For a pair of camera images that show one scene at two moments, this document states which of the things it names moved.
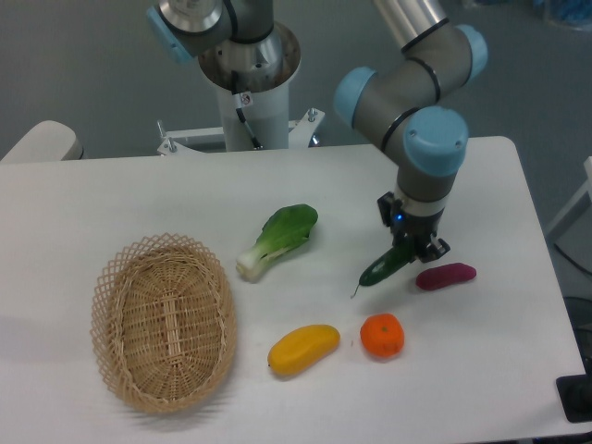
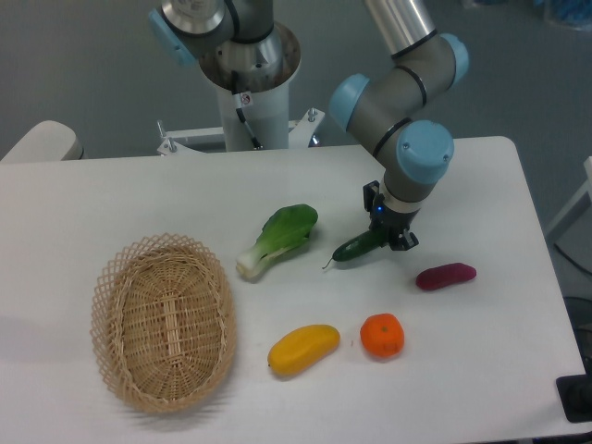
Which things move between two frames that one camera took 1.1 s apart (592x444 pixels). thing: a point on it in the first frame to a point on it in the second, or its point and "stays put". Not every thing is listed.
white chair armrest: (46, 141) stays put
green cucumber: (385, 265) to (362, 243)
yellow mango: (296, 350) stays put
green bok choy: (283, 229) stays put
